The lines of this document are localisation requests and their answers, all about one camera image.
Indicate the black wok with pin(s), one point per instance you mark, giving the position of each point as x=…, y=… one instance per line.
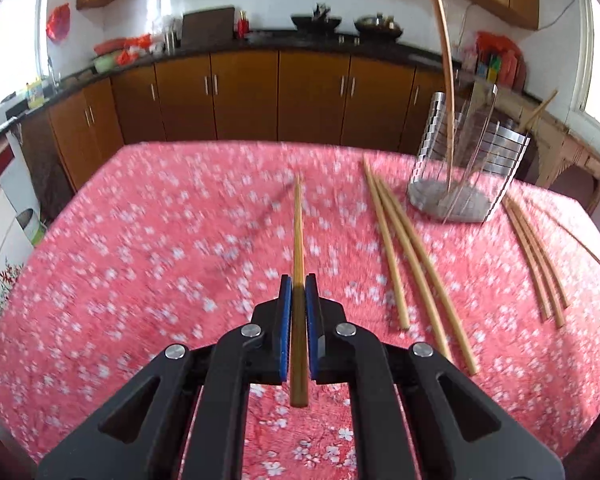
x=316, y=21

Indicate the white appliance with flower decal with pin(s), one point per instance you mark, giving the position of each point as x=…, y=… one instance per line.
x=5, y=240

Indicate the pink floral tablecloth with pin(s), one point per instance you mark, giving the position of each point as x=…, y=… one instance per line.
x=130, y=260

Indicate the brown lower kitchen cabinets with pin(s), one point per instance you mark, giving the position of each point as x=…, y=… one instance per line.
x=245, y=95

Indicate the red bottle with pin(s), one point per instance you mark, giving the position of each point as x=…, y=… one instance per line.
x=243, y=25

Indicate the yellow green bottle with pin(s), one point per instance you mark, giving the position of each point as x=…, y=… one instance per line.
x=35, y=92

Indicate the hanging red plastic bag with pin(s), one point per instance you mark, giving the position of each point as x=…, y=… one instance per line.
x=58, y=22

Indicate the dark lidded pan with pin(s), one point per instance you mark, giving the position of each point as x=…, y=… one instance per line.
x=378, y=25

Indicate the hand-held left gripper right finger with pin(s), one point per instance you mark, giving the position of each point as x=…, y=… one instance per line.
x=312, y=330

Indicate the dark cutting board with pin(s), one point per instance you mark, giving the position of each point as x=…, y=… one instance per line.
x=207, y=24

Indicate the glass jars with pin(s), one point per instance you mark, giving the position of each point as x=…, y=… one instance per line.
x=166, y=35

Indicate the black kitchen countertop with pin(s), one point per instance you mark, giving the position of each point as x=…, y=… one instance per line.
x=300, y=45

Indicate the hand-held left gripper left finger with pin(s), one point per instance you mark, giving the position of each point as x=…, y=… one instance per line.
x=286, y=330

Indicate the red plastic bags on basin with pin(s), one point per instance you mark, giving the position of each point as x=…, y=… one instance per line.
x=130, y=47

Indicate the wooden side table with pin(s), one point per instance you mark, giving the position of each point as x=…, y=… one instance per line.
x=575, y=150

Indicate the green basin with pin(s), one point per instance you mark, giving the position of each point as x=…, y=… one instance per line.
x=105, y=62

